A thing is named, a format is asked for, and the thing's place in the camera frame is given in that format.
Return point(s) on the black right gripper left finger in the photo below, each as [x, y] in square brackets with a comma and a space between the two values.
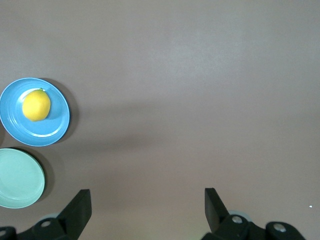
[75, 215]

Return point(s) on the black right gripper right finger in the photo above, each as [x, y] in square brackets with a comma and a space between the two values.
[216, 215]

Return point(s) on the yellow lemon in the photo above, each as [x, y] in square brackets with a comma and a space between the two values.
[36, 105]

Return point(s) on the green plate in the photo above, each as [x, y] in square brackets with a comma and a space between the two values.
[17, 178]

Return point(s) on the blue plate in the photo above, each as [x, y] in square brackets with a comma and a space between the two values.
[57, 120]

